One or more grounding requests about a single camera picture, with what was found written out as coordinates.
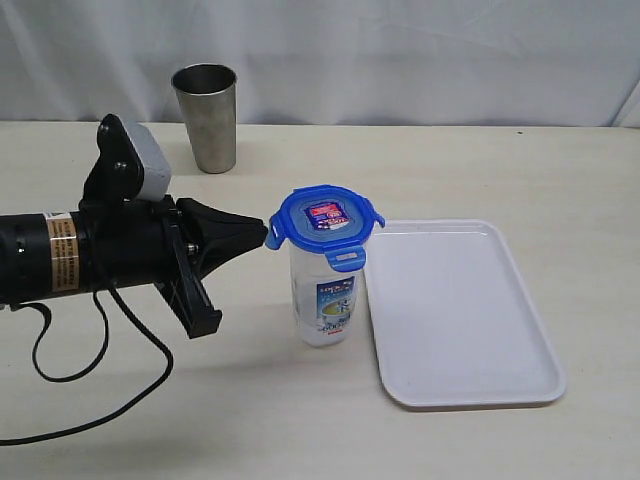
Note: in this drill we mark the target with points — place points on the stainless steel cup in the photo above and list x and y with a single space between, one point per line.
206 95

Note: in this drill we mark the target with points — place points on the clear plastic container with label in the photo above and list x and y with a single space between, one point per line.
324 292

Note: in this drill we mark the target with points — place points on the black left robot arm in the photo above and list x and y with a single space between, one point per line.
46 255

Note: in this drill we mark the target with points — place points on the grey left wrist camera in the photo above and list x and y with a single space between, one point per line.
156 170

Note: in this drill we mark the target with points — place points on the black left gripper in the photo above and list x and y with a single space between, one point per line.
135 242

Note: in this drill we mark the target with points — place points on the white backdrop curtain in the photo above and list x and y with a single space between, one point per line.
329 62

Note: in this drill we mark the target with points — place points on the white plastic tray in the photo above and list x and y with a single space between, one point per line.
453 323

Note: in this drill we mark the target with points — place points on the blue container lid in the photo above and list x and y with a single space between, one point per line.
326 220

